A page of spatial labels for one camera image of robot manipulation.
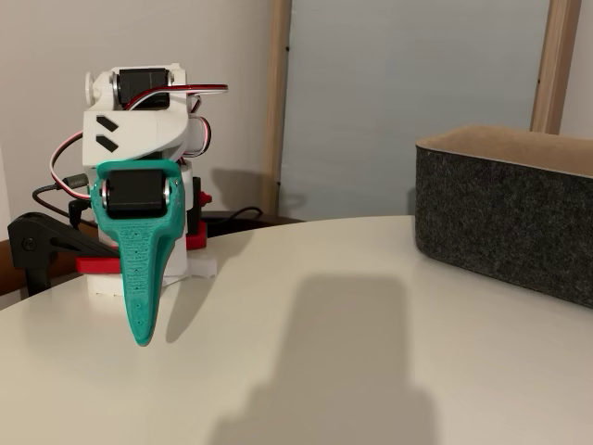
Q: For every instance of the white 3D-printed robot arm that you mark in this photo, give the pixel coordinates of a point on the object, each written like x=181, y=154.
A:
x=134, y=134

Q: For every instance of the dark grey felt basket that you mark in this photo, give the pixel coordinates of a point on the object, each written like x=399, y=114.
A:
x=486, y=218

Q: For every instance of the black clamp with red pad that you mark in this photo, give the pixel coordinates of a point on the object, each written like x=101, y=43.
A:
x=197, y=204
x=32, y=236

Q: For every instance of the grey shelf back panel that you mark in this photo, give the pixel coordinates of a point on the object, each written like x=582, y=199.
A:
x=394, y=92

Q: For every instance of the light wooden shelf post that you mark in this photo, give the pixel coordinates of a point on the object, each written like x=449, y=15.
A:
x=553, y=69
x=276, y=92

